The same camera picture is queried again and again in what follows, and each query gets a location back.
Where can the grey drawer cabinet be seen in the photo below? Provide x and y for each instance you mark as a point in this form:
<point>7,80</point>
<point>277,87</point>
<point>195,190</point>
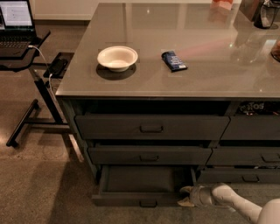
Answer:
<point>154,87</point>

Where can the white bowl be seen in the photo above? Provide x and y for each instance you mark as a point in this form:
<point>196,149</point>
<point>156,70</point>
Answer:
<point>117,58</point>

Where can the grey drawer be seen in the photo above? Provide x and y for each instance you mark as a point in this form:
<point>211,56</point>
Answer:
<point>236,175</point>
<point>142,185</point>
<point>151,127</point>
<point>253,127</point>
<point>230,156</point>
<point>149,155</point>

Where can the black laptop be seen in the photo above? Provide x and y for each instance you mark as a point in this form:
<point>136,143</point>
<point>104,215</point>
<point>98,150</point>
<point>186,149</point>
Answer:
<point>17,29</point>

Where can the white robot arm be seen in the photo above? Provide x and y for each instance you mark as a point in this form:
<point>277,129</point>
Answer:
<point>222,195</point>

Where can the dark glass jar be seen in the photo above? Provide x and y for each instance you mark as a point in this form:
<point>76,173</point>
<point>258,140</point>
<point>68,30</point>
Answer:
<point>266,13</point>

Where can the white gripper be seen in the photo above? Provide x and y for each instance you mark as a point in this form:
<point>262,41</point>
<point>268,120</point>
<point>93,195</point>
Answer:
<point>199,196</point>

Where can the black phone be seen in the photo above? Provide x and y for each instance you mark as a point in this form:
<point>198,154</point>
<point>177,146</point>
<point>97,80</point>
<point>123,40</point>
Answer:
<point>58,66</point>

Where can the orange box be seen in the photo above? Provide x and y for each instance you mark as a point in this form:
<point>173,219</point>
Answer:
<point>225,4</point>

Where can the brown round object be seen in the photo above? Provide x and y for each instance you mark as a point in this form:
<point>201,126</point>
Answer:
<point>275,51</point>

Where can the blue snack bar packet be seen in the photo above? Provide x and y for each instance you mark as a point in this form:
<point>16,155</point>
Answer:
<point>173,61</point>

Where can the chips bag in drawer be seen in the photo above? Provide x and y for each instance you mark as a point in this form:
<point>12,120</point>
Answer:
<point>253,108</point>

